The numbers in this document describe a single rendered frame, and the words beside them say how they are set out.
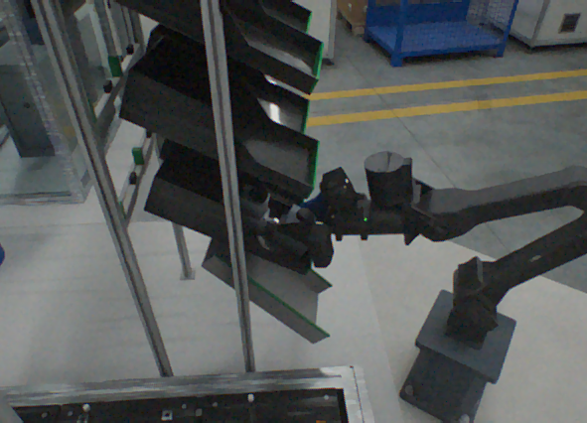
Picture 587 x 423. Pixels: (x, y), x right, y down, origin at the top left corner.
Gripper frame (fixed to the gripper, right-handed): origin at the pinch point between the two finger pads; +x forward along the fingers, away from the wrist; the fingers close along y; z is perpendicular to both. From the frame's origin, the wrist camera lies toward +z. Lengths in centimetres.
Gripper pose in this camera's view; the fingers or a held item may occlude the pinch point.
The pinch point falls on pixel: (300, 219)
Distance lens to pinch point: 75.4
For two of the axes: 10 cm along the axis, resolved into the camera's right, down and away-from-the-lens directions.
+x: -9.4, 0.4, 3.4
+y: -2.6, 5.6, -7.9
